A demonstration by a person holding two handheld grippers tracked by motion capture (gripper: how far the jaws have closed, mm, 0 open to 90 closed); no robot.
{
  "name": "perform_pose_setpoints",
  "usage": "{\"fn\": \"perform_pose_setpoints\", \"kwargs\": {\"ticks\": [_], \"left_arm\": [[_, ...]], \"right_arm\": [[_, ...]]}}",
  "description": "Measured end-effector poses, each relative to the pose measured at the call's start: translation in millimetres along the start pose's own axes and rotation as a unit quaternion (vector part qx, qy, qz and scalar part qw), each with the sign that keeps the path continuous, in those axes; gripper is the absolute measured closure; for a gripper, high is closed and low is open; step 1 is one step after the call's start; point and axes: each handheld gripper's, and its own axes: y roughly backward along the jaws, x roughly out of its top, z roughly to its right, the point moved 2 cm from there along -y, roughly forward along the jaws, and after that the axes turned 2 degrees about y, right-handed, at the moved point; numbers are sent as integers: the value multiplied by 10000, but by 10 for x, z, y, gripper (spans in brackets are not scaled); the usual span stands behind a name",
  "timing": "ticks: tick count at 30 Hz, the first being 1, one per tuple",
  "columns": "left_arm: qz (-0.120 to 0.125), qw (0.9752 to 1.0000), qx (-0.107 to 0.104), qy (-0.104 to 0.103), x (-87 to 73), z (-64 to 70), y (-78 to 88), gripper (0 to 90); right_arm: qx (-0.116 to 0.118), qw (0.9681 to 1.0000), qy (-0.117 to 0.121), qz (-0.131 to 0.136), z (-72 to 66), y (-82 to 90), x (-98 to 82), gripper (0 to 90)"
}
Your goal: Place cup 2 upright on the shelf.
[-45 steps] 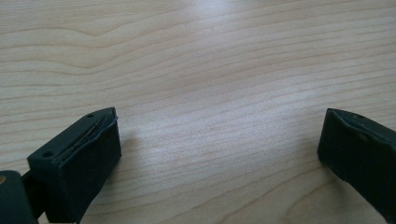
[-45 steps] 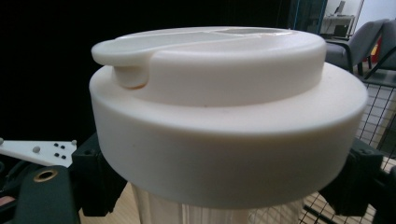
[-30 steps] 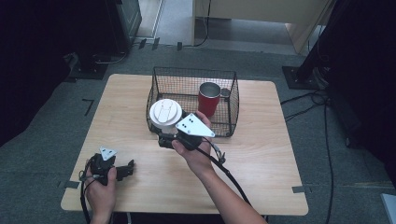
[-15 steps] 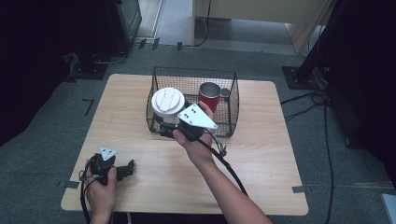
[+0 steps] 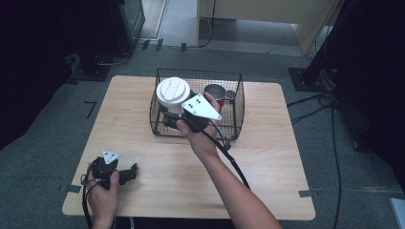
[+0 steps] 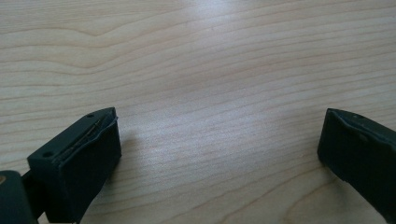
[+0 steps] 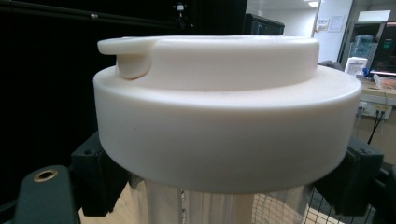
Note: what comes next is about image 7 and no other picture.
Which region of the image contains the clear cup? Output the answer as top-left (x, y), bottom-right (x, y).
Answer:
top-left (129, 175), bottom-right (314, 224)

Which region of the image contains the small wall notice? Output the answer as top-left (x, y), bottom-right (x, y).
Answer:
top-left (316, 18), bottom-right (331, 33)

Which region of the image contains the white cup lid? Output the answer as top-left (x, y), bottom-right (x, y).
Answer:
top-left (92, 35), bottom-right (362, 194)

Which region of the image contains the monitor with lit screen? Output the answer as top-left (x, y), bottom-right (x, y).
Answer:
top-left (369, 21), bottom-right (396, 77)

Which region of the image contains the black curtain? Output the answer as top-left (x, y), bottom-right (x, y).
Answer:
top-left (0, 0), bottom-right (248, 206)

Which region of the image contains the wire mesh rack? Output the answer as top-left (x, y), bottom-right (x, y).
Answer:
top-left (251, 189), bottom-right (376, 224)

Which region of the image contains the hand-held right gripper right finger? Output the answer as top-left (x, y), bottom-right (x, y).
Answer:
top-left (312, 135), bottom-right (385, 217)

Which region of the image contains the black cable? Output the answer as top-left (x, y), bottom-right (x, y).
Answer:
top-left (366, 109), bottom-right (387, 146)

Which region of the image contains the black monitor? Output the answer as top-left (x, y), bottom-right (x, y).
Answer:
top-left (242, 13), bottom-right (286, 36)

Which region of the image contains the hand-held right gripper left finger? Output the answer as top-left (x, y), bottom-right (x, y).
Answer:
top-left (70, 130), bottom-right (133, 217)

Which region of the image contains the orange plastic bag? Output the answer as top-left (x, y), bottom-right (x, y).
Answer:
top-left (372, 74), bottom-right (396, 91)

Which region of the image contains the white power strip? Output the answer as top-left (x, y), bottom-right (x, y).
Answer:
top-left (357, 100), bottom-right (394, 121)

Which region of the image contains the white appliance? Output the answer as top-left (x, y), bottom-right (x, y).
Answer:
top-left (343, 56), bottom-right (369, 78)

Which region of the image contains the wooden desk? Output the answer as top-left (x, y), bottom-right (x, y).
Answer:
top-left (356, 76), bottom-right (396, 107)

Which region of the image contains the small camera on stand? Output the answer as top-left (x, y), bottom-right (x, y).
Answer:
top-left (174, 2), bottom-right (187, 22)

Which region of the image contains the white paper sheet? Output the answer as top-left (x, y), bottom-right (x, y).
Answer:
top-left (327, 14), bottom-right (345, 34)

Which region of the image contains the black metal bar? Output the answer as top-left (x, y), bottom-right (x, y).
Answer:
top-left (0, 0), bottom-right (180, 31)

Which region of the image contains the blue water bottle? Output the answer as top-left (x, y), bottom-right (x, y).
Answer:
top-left (353, 35), bottom-right (375, 60)

